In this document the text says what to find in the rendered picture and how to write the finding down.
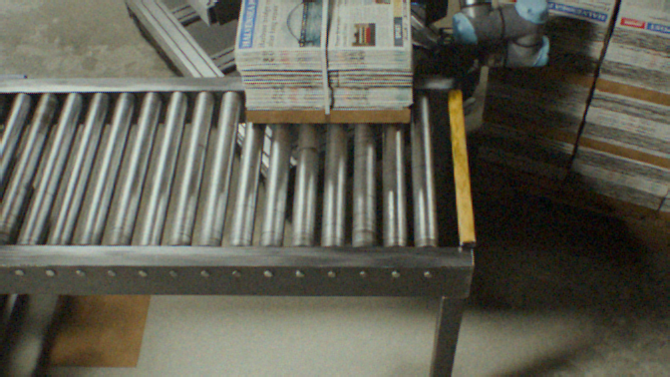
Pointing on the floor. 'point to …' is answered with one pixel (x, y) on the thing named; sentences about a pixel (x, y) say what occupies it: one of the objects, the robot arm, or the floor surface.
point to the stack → (657, 19)
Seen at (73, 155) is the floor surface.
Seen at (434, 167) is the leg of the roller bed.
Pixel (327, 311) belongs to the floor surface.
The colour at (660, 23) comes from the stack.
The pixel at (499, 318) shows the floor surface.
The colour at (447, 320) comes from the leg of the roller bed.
